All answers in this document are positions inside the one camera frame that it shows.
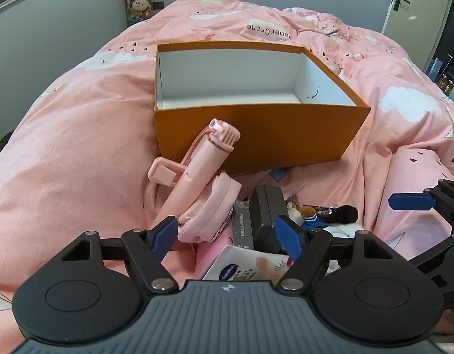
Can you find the dark green cloth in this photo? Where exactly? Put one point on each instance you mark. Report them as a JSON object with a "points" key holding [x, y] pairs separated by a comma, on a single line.
{"points": [[0, 147]]}

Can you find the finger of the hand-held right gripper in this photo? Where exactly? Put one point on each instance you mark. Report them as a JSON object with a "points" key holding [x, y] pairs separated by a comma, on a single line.
{"points": [[437, 252], [411, 201]]}

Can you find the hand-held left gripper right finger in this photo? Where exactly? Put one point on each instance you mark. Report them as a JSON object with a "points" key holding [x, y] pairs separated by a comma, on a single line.
{"points": [[290, 238]]}

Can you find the small square lidded box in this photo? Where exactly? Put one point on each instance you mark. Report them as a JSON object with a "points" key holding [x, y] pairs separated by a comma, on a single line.
{"points": [[265, 210]]}

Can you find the orange cardboard box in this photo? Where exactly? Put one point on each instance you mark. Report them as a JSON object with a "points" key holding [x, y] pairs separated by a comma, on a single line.
{"points": [[271, 136]]}

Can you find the dark shelf unit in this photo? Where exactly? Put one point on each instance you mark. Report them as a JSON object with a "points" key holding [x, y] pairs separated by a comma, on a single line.
{"points": [[448, 51]]}

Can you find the slim grey card carton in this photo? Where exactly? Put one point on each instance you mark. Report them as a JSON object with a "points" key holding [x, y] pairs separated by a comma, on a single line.
{"points": [[243, 225]]}

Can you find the white door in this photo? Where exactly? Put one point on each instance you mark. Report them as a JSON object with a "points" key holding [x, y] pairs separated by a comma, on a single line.
{"points": [[422, 0]]}

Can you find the white plush dog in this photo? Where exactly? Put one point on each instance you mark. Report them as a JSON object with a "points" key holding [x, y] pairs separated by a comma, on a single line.
{"points": [[140, 6]]}

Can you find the black makeup brush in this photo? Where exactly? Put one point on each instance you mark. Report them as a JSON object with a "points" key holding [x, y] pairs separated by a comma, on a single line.
{"points": [[345, 214]]}

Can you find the white carton with blue label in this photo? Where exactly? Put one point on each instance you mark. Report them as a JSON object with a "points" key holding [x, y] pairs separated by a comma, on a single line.
{"points": [[245, 265]]}

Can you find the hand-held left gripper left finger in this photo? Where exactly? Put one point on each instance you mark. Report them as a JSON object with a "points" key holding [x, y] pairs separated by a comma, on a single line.
{"points": [[163, 235]]}

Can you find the pink printed blanket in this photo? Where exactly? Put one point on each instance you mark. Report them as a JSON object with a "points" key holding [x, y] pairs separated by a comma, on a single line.
{"points": [[83, 136]]}

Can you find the pink cloth pouch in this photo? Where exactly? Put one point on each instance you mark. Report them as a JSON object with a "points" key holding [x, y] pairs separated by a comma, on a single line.
{"points": [[212, 210]]}

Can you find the plush toy with blue sweater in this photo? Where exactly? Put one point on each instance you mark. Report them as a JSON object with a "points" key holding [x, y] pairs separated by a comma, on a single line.
{"points": [[310, 219]]}

